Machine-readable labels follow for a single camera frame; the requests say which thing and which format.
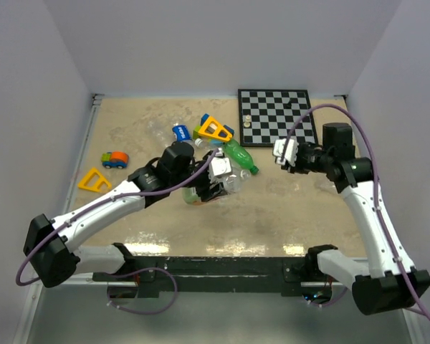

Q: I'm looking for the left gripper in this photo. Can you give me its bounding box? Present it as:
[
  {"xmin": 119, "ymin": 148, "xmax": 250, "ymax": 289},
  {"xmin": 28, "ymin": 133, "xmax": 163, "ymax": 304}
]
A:
[{"xmin": 171, "ymin": 151, "xmax": 227, "ymax": 202}]

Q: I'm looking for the white green tea bottle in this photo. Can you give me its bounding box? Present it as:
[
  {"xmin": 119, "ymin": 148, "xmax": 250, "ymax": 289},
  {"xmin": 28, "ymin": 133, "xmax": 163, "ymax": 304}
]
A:
[{"xmin": 182, "ymin": 167, "xmax": 252, "ymax": 205}]

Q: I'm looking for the clear bottle white cap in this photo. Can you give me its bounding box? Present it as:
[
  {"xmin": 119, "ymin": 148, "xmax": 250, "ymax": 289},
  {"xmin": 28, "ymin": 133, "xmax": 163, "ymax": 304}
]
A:
[
  {"xmin": 194, "ymin": 138, "xmax": 223, "ymax": 156},
  {"xmin": 315, "ymin": 176, "xmax": 338, "ymax": 195}
]

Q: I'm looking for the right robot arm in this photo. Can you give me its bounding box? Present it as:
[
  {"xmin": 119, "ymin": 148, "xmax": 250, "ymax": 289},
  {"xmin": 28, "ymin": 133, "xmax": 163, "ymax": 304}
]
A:
[{"xmin": 273, "ymin": 123, "xmax": 430, "ymax": 315}]

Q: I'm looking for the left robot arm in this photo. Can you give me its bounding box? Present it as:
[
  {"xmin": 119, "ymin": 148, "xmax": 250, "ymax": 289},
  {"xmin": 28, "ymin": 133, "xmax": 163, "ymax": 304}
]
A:
[{"xmin": 23, "ymin": 142, "xmax": 232, "ymax": 288}]

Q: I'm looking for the green plastic bottle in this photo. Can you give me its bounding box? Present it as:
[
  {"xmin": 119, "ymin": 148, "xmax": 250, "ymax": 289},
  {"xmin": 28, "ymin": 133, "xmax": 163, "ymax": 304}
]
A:
[{"xmin": 223, "ymin": 138, "xmax": 259, "ymax": 175}]

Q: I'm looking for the blue pepsi bottle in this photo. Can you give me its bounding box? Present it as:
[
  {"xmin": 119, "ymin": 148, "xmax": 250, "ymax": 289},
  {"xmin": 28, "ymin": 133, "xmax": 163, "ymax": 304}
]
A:
[{"xmin": 172, "ymin": 123, "xmax": 194, "ymax": 147}]

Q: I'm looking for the clear bottle yellow cap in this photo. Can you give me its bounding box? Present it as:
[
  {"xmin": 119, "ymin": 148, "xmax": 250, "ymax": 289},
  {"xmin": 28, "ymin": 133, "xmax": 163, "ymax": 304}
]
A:
[{"xmin": 146, "ymin": 119, "xmax": 176, "ymax": 151}]

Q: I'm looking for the yellow triangle toy block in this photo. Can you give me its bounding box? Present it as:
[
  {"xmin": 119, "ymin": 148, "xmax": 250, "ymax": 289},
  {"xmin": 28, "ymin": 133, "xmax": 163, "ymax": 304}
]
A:
[
  {"xmin": 196, "ymin": 114, "xmax": 234, "ymax": 143},
  {"xmin": 77, "ymin": 167, "xmax": 112, "ymax": 194}
]

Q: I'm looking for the black white chessboard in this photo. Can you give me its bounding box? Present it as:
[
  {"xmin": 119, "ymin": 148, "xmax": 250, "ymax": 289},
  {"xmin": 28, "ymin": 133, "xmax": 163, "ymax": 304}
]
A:
[{"xmin": 237, "ymin": 89, "xmax": 311, "ymax": 148}]

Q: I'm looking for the colourful toy car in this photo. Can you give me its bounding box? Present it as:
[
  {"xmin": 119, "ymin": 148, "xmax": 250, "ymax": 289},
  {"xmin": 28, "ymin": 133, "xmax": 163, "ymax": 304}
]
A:
[{"xmin": 101, "ymin": 151, "xmax": 129, "ymax": 169}]

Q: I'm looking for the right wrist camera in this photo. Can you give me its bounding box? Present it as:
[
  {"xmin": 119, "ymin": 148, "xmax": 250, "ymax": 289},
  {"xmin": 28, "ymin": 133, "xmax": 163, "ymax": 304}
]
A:
[{"xmin": 272, "ymin": 138, "xmax": 299, "ymax": 166}]

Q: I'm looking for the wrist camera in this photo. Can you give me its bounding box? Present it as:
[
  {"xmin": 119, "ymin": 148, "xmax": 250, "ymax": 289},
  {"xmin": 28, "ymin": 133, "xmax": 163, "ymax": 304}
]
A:
[
  {"xmin": 209, "ymin": 157, "xmax": 232, "ymax": 180},
  {"xmin": 272, "ymin": 138, "xmax": 299, "ymax": 166}
]

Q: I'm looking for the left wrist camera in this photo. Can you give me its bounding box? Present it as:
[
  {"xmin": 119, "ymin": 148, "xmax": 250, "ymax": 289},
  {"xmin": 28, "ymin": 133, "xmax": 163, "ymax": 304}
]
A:
[{"xmin": 209, "ymin": 157, "xmax": 232, "ymax": 180}]

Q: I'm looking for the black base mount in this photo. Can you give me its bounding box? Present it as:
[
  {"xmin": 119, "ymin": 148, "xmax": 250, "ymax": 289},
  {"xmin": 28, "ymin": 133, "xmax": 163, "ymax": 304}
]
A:
[{"xmin": 92, "ymin": 256, "xmax": 338, "ymax": 303}]

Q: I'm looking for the aluminium frame rail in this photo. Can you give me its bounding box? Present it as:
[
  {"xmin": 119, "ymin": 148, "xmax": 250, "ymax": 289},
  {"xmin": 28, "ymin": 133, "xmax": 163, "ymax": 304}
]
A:
[{"xmin": 30, "ymin": 93, "xmax": 105, "ymax": 284}]

